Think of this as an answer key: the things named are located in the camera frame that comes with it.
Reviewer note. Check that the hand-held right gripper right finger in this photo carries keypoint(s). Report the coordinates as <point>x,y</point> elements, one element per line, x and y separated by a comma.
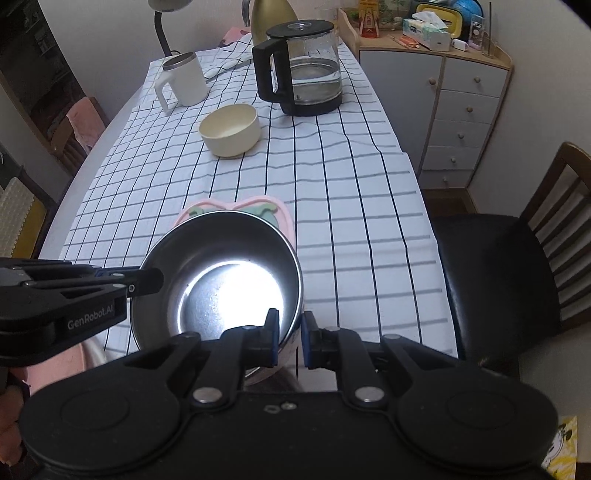
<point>308,344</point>

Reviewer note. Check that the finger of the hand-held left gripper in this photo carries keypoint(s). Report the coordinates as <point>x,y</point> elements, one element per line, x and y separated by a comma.
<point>143,281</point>
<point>46,267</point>

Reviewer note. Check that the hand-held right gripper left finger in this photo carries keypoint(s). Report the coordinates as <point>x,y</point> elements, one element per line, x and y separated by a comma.
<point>273,339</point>

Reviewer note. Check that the stainless steel bowl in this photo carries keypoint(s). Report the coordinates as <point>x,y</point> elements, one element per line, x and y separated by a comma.
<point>207,258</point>

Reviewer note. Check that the person's left hand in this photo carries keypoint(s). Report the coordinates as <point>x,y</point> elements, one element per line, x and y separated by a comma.
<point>9,434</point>

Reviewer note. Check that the pink garment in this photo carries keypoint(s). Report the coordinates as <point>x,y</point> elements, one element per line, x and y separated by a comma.
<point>51,369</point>

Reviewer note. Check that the yellow cushioned chair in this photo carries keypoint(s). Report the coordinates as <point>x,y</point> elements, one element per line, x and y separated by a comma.
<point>21,217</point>

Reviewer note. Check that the pink cat-shaped plate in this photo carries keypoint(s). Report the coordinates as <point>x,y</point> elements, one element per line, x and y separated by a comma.
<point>284,217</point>

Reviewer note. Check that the cream bowl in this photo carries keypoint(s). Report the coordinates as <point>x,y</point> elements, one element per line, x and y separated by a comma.
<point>231,138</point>

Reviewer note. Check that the wooden chair with black seat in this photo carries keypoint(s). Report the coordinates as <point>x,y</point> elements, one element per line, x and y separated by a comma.
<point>498,277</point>

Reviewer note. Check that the white mug with steel rim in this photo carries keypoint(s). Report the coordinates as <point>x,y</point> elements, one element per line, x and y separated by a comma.
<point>189,83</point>

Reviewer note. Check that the white flat object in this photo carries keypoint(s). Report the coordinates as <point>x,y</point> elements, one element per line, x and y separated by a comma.
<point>226,68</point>

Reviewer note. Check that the black glass kettle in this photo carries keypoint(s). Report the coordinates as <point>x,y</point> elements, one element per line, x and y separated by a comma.
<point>304,105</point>

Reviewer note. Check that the desk lamp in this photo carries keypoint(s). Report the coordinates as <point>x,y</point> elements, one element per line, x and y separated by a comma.
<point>161,32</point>

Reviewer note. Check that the white drawer cabinet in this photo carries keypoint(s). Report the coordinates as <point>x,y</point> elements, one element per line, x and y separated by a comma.
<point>397,92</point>

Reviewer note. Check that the yellow printed paper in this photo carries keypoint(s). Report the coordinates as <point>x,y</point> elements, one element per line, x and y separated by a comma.
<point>561,447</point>

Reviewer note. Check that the gold thermos jug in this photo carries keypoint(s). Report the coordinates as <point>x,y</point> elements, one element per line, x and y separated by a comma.
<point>272,14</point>

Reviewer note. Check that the red box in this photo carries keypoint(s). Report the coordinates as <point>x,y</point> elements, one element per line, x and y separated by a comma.
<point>368,21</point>

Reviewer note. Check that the tissue box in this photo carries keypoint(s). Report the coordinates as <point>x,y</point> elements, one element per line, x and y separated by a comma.
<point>429,34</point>

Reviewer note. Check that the picture card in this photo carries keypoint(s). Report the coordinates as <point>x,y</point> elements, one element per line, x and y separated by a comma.
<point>392,14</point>

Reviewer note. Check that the yellow container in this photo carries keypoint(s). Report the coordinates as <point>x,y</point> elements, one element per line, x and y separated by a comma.
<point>456,23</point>

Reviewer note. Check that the clear acrylic stand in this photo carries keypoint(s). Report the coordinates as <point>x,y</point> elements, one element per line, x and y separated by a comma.
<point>480,34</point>

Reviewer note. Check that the blue globe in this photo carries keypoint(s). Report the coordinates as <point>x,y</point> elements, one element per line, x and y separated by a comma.
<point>471,11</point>

